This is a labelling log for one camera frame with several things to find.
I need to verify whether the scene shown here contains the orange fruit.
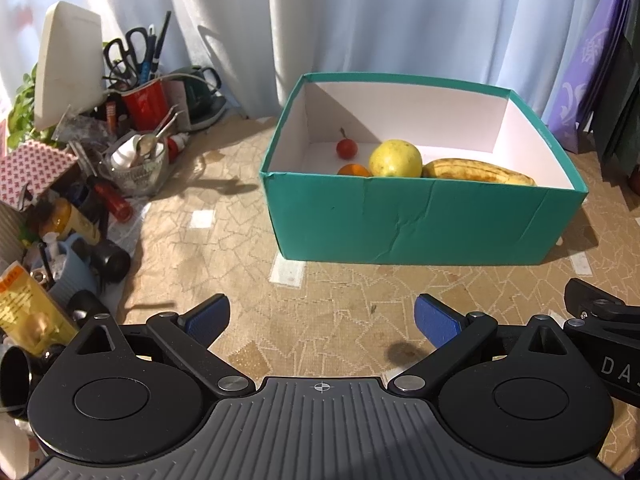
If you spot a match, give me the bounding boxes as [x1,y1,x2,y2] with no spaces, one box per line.
[337,164,372,178]

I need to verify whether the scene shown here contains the black round cap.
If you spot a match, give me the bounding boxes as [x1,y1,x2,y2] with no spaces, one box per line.
[89,240,131,283]

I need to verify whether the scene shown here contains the blue mug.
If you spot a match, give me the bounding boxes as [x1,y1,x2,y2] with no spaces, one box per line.
[30,232,98,308]

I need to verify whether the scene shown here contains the yellow packet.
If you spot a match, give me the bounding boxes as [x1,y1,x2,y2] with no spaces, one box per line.
[0,262,77,356]

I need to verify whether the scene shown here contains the yellow banana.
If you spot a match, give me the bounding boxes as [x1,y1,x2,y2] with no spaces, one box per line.
[422,158,536,186]

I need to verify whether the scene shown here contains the amber jar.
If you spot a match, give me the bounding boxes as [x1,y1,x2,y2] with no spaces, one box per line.
[42,197,101,245]

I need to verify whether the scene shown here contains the glass bowl with items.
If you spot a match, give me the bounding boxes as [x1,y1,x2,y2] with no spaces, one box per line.
[98,131,169,196]

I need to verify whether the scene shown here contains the yellow pear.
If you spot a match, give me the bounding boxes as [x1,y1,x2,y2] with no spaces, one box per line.
[369,140,423,178]

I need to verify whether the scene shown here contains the teal cardboard box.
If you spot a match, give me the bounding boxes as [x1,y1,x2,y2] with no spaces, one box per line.
[260,73,588,266]

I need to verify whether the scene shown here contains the red small bottle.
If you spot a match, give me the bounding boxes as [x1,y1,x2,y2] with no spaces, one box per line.
[166,132,189,164]

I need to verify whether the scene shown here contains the dark green folders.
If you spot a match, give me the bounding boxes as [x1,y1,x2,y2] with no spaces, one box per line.
[591,11,639,179]

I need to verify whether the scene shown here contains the red cherry tomato with stem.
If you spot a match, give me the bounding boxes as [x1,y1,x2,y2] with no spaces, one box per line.
[335,128,358,160]

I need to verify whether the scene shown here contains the red pen cup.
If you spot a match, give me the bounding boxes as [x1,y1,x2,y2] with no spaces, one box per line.
[122,79,169,131]

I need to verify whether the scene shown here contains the red white patterned box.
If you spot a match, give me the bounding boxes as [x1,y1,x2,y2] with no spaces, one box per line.
[1,141,77,211]

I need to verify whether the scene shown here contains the green plant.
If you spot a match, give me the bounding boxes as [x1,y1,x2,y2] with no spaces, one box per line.
[6,66,55,151]

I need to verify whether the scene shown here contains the white board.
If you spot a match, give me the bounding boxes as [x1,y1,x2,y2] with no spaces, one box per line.
[34,1,104,131]

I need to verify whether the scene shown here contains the black scissors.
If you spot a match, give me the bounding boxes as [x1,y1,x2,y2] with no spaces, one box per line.
[103,26,149,89]

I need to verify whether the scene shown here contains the purple patterned bag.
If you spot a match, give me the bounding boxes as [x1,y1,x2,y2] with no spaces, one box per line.
[547,0,623,153]

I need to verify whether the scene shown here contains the white curtain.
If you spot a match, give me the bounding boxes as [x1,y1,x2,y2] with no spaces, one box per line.
[1,0,599,117]

